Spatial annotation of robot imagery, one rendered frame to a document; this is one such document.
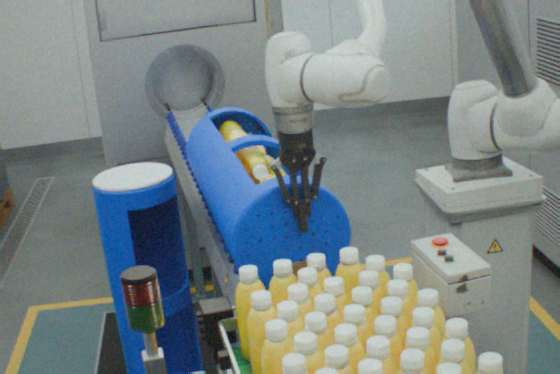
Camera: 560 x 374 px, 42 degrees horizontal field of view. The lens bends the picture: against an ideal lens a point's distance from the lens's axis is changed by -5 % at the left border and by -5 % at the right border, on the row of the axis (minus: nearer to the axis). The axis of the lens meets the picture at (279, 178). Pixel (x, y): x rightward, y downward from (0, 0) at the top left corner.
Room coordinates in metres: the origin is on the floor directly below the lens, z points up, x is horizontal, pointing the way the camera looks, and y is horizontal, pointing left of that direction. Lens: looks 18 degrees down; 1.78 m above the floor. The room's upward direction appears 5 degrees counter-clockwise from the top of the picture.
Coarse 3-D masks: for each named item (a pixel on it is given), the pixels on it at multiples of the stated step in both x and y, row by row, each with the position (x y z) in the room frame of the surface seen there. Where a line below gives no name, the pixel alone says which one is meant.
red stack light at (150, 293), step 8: (152, 280) 1.14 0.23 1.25; (128, 288) 1.13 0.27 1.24; (136, 288) 1.13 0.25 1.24; (144, 288) 1.13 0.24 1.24; (152, 288) 1.14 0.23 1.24; (128, 296) 1.13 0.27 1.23; (136, 296) 1.13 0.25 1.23; (144, 296) 1.13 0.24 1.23; (152, 296) 1.14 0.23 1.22; (160, 296) 1.15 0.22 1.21; (128, 304) 1.13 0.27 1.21; (136, 304) 1.13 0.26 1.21; (144, 304) 1.13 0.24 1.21
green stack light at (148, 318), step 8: (152, 304) 1.13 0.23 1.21; (160, 304) 1.15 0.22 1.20; (128, 312) 1.14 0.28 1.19; (136, 312) 1.13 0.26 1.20; (144, 312) 1.13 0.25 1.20; (152, 312) 1.13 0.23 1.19; (160, 312) 1.15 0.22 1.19; (128, 320) 1.14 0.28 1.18; (136, 320) 1.13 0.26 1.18; (144, 320) 1.13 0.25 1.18; (152, 320) 1.13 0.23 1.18; (160, 320) 1.14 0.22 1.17; (136, 328) 1.13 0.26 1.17; (144, 328) 1.13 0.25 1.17; (152, 328) 1.13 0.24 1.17
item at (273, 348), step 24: (384, 312) 1.25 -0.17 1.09; (288, 336) 1.21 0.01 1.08; (360, 336) 1.21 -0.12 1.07; (432, 336) 1.18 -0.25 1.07; (264, 360) 1.19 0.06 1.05; (312, 360) 1.13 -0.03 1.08; (360, 360) 1.14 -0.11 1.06; (384, 360) 1.10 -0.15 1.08; (432, 360) 1.11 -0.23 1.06; (456, 360) 1.06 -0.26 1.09
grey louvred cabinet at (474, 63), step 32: (512, 0) 3.86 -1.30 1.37; (544, 0) 3.50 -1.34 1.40; (480, 32) 4.33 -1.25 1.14; (544, 32) 3.49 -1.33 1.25; (480, 64) 4.34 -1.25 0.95; (544, 64) 3.49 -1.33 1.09; (512, 160) 3.89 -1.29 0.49; (544, 160) 3.50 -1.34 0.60; (544, 192) 3.47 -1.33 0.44; (544, 224) 3.46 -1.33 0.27; (544, 256) 3.54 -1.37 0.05
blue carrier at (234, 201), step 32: (256, 128) 2.49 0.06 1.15; (192, 160) 2.30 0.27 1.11; (224, 160) 1.96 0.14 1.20; (224, 192) 1.79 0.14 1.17; (256, 192) 1.64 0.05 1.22; (288, 192) 1.62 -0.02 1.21; (320, 192) 1.64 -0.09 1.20; (224, 224) 1.70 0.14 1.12; (256, 224) 1.61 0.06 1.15; (288, 224) 1.62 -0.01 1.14; (320, 224) 1.64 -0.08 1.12; (256, 256) 1.61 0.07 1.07; (288, 256) 1.62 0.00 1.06
